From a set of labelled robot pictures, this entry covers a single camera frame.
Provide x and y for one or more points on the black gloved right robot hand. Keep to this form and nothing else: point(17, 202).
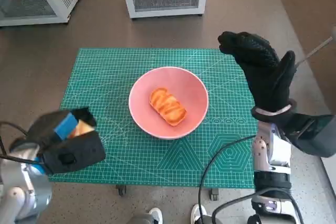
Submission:
point(267, 79)

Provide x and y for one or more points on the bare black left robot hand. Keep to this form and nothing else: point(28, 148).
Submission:
point(44, 127)

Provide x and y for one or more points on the round toy bread bun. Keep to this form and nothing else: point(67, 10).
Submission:
point(81, 129)

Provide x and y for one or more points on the pink bowl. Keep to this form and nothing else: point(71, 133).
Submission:
point(194, 98)

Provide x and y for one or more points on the long striped toy bread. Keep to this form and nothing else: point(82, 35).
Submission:
point(168, 106)

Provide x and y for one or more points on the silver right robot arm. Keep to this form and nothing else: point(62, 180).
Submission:
point(265, 153)

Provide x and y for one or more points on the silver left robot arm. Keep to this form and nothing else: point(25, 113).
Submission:
point(26, 192)

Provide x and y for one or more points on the grey metal rod stand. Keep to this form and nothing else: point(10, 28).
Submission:
point(313, 51)

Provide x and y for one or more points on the green cutting mat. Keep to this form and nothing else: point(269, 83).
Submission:
point(131, 163)

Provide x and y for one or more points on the black table caster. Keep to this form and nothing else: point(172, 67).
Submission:
point(120, 190)
point(214, 193)

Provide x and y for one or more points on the white board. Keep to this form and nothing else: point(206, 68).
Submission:
point(330, 167)

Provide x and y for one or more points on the grey leg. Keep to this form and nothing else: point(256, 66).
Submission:
point(208, 221)
point(141, 220)

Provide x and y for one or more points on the white shoe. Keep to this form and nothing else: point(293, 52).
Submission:
point(155, 215)
point(195, 211)

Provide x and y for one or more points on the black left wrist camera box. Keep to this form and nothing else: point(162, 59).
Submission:
point(76, 155)

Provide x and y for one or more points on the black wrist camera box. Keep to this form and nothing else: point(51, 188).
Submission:
point(309, 137)
point(76, 155)

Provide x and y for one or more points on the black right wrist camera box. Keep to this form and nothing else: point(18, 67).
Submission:
point(309, 137)

